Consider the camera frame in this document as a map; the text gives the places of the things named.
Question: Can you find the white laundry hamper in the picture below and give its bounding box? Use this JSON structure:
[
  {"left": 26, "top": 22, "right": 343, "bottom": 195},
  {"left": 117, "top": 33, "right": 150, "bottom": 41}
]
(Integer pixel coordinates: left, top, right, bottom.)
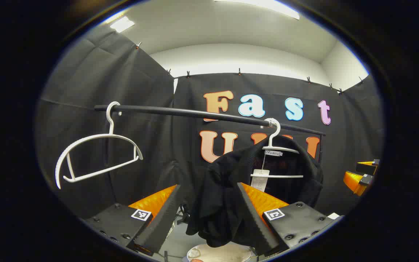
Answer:
[{"left": 187, "top": 243, "right": 254, "bottom": 262}]

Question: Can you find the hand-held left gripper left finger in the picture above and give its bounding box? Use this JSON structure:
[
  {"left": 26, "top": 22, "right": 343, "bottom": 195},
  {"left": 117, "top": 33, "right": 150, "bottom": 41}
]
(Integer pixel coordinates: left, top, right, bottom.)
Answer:
[{"left": 84, "top": 184, "right": 181, "bottom": 257}]

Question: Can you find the black backdrop cloth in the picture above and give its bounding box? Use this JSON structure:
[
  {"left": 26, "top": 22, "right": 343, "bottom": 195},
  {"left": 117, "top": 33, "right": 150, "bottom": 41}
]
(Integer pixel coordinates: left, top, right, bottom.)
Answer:
[{"left": 35, "top": 24, "right": 384, "bottom": 222}]

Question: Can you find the black knit garment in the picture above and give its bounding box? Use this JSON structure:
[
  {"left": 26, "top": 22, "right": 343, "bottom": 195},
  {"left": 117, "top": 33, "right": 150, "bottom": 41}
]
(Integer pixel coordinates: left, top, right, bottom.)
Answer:
[{"left": 186, "top": 140, "right": 324, "bottom": 248}]

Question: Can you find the row of backdrop clips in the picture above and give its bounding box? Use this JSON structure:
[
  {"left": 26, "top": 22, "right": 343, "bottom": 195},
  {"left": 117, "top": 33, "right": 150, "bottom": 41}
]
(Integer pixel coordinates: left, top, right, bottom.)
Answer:
[{"left": 135, "top": 42, "right": 364, "bottom": 96}]

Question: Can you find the white plastic hanger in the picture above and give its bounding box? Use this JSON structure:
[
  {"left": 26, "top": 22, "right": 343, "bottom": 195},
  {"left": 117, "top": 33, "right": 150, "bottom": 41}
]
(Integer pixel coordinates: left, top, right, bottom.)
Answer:
[
  {"left": 55, "top": 101, "right": 144, "bottom": 190},
  {"left": 250, "top": 118, "right": 304, "bottom": 179}
]

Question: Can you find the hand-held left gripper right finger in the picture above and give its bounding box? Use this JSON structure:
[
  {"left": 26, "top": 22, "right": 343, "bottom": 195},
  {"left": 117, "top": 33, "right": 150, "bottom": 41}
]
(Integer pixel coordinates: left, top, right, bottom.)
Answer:
[{"left": 236, "top": 182, "right": 337, "bottom": 257}]

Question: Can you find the small ceiling light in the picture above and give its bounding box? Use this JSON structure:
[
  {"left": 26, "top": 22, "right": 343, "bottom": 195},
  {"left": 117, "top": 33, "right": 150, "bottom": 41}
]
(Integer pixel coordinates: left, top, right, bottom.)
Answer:
[{"left": 109, "top": 16, "right": 135, "bottom": 33}]

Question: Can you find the black clothes rail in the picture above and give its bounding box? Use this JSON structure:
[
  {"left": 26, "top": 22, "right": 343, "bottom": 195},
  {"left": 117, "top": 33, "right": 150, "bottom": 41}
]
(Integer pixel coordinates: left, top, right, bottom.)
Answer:
[{"left": 94, "top": 104, "right": 326, "bottom": 160}]

